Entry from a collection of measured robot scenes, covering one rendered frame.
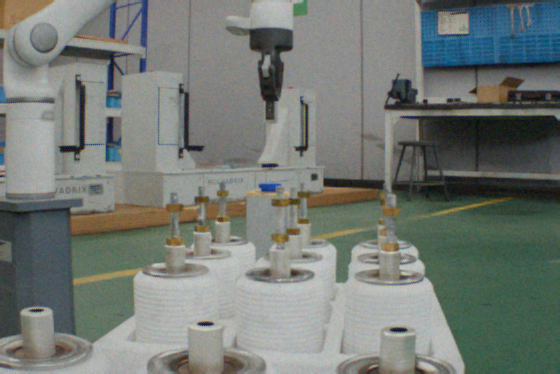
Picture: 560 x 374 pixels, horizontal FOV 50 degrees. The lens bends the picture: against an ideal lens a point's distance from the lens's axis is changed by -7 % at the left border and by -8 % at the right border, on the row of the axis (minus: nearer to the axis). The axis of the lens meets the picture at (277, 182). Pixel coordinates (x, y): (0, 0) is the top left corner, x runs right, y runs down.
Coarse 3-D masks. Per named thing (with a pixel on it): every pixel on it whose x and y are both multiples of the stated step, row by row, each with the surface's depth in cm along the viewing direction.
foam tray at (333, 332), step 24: (336, 288) 98; (336, 312) 82; (432, 312) 81; (120, 336) 69; (336, 336) 71; (432, 336) 70; (120, 360) 65; (144, 360) 65; (288, 360) 63; (312, 360) 62; (336, 360) 62; (456, 360) 61
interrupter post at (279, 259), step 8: (272, 248) 70; (272, 256) 69; (280, 256) 69; (288, 256) 69; (272, 264) 69; (280, 264) 69; (288, 264) 69; (272, 272) 69; (280, 272) 69; (288, 272) 69
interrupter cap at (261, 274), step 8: (248, 272) 70; (256, 272) 70; (264, 272) 71; (296, 272) 71; (304, 272) 70; (312, 272) 70; (256, 280) 67; (264, 280) 67; (272, 280) 66; (280, 280) 66; (288, 280) 66; (296, 280) 67; (304, 280) 67
